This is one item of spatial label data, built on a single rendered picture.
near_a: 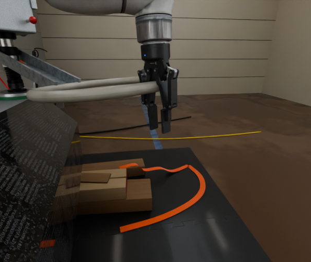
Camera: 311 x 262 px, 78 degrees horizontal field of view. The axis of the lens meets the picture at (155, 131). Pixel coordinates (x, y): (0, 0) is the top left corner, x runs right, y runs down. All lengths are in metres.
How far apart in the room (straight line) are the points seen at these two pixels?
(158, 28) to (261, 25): 6.31
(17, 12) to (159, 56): 0.82
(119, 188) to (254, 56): 5.90
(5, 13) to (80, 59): 4.56
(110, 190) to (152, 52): 1.09
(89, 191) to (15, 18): 1.02
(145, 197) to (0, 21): 1.24
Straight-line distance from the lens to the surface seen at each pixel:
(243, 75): 6.57
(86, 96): 0.48
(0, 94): 1.19
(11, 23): 1.17
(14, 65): 1.07
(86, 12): 0.51
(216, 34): 6.10
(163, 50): 0.51
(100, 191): 1.43
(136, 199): 1.45
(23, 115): 0.99
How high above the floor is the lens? 1.07
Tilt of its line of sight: 21 degrees down
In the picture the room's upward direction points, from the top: straight up
